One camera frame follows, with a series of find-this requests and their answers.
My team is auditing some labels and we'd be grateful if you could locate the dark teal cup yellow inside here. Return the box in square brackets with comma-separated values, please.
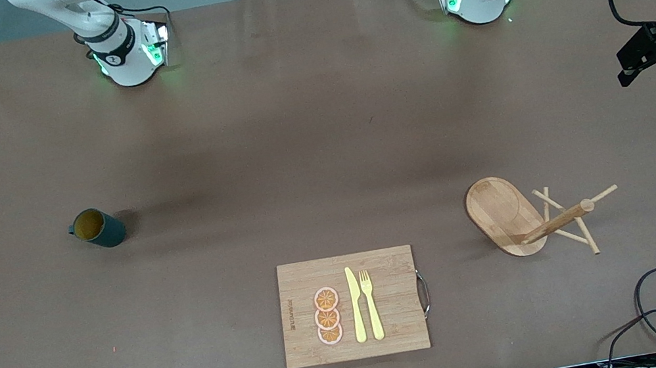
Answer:
[65, 203, 129, 255]

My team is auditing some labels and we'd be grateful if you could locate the yellow plastic fork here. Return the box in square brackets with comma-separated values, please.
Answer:
[358, 268, 387, 343]

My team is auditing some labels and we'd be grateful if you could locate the orange slice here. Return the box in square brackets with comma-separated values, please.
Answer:
[311, 285, 342, 314]
[313, 306, 343, 333]

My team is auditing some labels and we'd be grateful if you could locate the black right arm base cable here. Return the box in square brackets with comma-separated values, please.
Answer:
[108, 0, 175, 47]

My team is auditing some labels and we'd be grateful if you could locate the brown table cover sheet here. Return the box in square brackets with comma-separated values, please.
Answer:
[0, 0, 656, 368]

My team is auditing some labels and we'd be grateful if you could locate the yellow plastic knife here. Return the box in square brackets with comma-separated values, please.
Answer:
[344, 265, 369, 344]

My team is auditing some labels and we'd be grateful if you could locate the bamboo cutting board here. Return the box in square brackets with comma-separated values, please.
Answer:
[269, 243, 433, 368]

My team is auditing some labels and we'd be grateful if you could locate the wooden mug tree stand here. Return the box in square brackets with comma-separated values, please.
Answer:
[461, 156, 629, 275]

